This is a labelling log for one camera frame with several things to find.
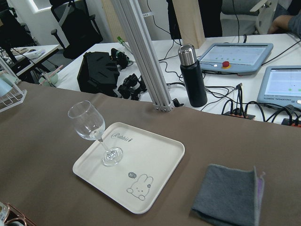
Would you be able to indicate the white rabbit tray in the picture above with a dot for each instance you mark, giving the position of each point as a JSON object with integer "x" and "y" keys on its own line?
{"x": 136, "y": 181}

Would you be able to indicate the copper wire bottle basket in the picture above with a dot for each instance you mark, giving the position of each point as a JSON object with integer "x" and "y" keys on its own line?
{"x": 10, "y": 216}

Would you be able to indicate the aluminium frame post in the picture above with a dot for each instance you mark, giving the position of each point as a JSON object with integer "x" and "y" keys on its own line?
{"x": 131, "y": 19}

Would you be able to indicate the grey folded cloth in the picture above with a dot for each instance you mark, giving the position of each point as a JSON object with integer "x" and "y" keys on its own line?
{"x": 230, "y": 197}

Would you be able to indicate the black office chair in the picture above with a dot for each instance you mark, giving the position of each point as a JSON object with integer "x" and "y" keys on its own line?
{"x": 77, "y": 24}

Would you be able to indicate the black plastic device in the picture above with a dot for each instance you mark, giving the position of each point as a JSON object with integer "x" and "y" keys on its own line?
{"x": 98, "y": 74}

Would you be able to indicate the orange power strip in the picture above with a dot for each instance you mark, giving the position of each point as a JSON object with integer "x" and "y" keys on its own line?
{"x": 238, "y": 111}

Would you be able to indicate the black thermos bottle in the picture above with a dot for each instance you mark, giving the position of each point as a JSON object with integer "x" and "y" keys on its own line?
{"x": 192, "y": 75}

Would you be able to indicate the seated person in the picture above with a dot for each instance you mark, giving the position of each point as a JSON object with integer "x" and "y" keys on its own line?
{"x": 286, "y": 23}

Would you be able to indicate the white cup rack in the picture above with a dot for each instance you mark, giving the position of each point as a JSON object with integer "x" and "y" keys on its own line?
{"x": 10, "y": 94}

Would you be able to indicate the blue teach pendant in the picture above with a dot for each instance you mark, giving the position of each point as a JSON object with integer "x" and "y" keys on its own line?
{"x": 235, "y": 58}
{"x": 281, "y": 86}

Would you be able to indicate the clear wine glass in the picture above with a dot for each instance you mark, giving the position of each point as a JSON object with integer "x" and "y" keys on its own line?
{"x": 90, "y": 125}

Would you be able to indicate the black camera unit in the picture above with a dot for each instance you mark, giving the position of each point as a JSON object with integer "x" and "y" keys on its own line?
{"x": 131, "y": 88}

